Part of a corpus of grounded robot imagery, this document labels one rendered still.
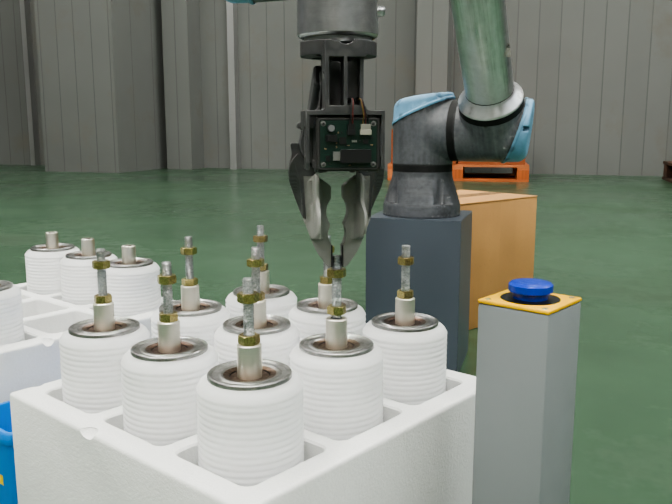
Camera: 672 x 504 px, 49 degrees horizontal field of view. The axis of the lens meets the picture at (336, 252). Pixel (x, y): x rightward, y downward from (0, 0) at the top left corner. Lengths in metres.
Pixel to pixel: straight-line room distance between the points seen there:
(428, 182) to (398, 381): 0.65
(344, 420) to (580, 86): 6.94
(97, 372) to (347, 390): 0.27
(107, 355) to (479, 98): 0.79
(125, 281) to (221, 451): 0.59
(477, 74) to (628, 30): 6.35
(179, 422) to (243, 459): 0.11
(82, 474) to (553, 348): 0.47
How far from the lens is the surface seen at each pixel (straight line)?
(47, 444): 0.85
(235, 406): 0.63
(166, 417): 0.73
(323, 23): 0.67
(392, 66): 7.75
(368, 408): 0.74
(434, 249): 1.38
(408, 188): 1.40
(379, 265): 1.40
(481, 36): 1.25
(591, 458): 1.16
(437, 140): 1.39
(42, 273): 1.40
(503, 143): 1.36
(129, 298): 1.20
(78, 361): 0.82
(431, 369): 0.82
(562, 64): 7.56
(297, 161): 0.71
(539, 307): 0.67
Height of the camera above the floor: 0.47
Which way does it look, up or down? 10 degrees down
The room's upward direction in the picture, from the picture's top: straight up
